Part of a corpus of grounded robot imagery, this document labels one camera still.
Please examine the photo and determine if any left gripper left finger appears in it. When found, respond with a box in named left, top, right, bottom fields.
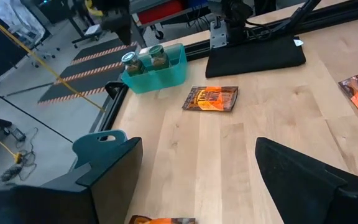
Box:
left=75, top=136, right=144, bottom=224

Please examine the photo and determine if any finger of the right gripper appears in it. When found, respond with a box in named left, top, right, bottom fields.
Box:
left=118, top=26, right=133, bottom=46

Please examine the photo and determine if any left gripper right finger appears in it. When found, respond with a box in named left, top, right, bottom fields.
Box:
left=255, top=136, right=358, bottom=224

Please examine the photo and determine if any green-lid spice jar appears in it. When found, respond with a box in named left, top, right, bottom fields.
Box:
left=148, top=44, right=170, bottom=71
left=121, top=51, right=147, bottom=77

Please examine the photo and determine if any black hazard-striped floor mat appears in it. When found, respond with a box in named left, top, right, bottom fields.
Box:
left=71, top=37, right=138, bottom=65
left=37, top=60, right=126, bottom=105

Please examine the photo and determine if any red storage cabinet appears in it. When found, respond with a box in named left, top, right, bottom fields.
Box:
left=137, top=0, right=185, bottom=25

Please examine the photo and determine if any blue-grey plastic bin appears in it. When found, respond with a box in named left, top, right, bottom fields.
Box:
left=71, top=129, right=129, bottom=170

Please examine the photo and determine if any teal plastic bin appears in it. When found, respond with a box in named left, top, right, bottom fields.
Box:
left=120, top=42, right=188, bottom=95

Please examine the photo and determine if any white patterned cloth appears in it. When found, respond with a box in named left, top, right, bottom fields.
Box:
left=0, top=0, right=46, bottom=40

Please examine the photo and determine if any yellow hanging cable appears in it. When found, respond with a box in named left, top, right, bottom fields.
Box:
left=0, top=7, right=107, bottom=113

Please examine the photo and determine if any black hanging cable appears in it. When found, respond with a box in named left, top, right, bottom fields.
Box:
left=0, top=88, right=74, bottom=143

